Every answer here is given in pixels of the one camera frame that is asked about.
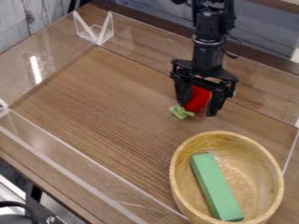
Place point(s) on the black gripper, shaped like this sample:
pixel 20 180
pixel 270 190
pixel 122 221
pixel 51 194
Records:
pixel 186 77

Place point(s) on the red toy strawberry green stem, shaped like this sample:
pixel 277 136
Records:
pixel 201 97

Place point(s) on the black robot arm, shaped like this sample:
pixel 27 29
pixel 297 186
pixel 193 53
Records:
pixel 214 20

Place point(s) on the green rectangular block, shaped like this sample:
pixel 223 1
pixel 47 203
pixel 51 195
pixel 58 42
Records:
pixel 223 204

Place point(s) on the wooden bowl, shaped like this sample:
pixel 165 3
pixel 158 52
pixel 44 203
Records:
pixel 250 169

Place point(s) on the black metal stand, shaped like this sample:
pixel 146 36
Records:
pixel 42 214

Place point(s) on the clear acrylic enclosure wall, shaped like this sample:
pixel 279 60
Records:
pixel 87 128

